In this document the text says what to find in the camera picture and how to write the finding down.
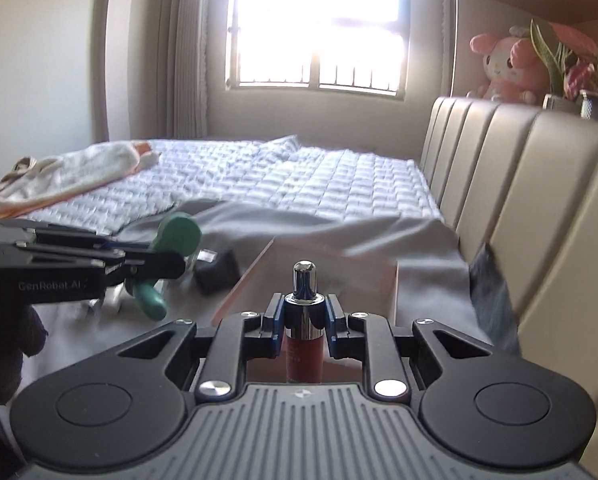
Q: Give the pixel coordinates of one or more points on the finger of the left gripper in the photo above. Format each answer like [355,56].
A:
[142,266]
[123,245]

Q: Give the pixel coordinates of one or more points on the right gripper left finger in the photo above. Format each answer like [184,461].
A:
[227,348]

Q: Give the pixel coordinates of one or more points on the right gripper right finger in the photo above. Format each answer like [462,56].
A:
[365,348]

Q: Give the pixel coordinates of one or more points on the red perfume bottle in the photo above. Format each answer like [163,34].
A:
[304,327]

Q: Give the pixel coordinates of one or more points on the white plug adapter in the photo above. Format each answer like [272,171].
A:
[202,256]

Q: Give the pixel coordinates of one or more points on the black cube charger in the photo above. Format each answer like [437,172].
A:
[221,275]

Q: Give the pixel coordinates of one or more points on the pink cardboard box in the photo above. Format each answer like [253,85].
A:
[361,283]

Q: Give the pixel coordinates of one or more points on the white orange plush toy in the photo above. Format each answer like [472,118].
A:
[37,183]

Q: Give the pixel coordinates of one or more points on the grey fleece blanket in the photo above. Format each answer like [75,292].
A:
[405,267]

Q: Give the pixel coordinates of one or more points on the dark grey cloth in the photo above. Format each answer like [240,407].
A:
[492,301]

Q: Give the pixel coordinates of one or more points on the quilted grey bed cover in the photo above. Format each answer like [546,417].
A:
[280,174]

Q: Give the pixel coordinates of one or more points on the beige curtain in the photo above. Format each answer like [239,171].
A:
[182,69]

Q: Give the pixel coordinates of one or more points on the beige padded headboard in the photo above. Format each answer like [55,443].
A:
[524,182]

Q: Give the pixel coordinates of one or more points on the barred window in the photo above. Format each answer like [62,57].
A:
[349,46]

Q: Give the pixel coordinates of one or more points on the pink plush bunny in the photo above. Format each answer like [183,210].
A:
[515,72]

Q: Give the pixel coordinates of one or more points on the potted plant pink leaves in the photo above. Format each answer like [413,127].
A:
[573,70]

